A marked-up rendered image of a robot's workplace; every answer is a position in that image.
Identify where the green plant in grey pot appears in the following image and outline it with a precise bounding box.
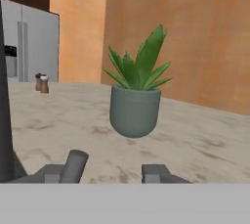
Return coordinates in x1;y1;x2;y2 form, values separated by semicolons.
103;23;174;139

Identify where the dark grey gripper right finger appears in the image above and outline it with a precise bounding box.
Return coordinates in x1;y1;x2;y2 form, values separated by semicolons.
141;163;192;184

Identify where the brown shaker with black top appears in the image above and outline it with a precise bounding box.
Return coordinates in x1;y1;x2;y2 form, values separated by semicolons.
34;72;43;92

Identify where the brown shaker with white top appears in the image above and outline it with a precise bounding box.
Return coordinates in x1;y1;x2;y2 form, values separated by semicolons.
39;74;50;95

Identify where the silver fridge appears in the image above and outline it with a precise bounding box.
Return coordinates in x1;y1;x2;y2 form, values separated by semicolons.
0;0;61;84

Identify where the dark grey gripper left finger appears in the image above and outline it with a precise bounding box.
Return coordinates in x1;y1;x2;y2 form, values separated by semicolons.
12;163;66;184

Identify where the grey cylindrical tap handle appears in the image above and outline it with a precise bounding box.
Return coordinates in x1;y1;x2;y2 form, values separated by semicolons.
58;149;90;184

